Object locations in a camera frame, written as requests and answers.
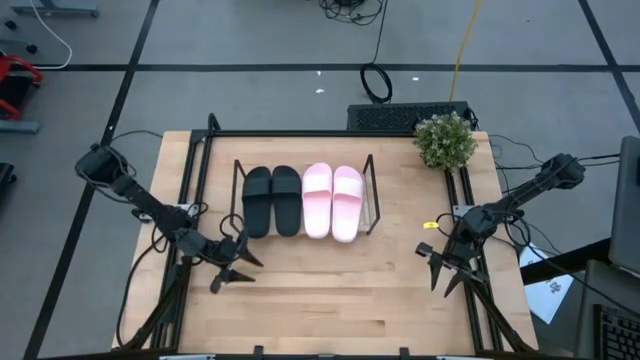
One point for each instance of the black slide sandal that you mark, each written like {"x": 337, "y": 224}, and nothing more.
{"x": 286, "y": 205}
{"x": 256, "y": 205}

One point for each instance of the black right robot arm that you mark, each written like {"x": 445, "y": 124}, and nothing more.
{"x": 530, "y": 187}

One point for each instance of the black desk bar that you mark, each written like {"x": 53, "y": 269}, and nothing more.
{"x": 565, "y": 262}

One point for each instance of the pink slide sandal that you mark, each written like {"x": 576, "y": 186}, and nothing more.
{"x": 347, "y": 210}
{"x": 317, "y": 205}

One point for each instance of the white paper sheet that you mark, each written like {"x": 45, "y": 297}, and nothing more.
{"x": 550, "y": 295}

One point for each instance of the small green potted plant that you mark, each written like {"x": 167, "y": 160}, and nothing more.
{"x": 445, "y": 142}

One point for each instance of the black caster wheel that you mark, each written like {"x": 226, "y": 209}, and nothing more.
{"x": 31, "y": 48}
{"x": 10, "y": 25}

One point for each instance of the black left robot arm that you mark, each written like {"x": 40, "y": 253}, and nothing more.
{"x": 145, "y": 200}

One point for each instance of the grey desk foot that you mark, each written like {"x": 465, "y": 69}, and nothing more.
{"x": 55, "y": 9}
{"x": 17, "y": 126}

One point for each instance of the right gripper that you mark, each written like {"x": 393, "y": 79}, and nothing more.
{"x": 460, "y": 257}

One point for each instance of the black aluminium table frame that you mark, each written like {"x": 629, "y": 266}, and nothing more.
{"x": 300, "y": 133}

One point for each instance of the grey laptop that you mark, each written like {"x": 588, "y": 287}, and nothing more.
{"x": 627, "y": 210}

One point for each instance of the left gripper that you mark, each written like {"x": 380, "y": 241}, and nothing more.
{"x": 227, "y": 250}

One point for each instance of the red metal frame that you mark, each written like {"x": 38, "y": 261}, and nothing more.
{"x": 20, "y": 62}

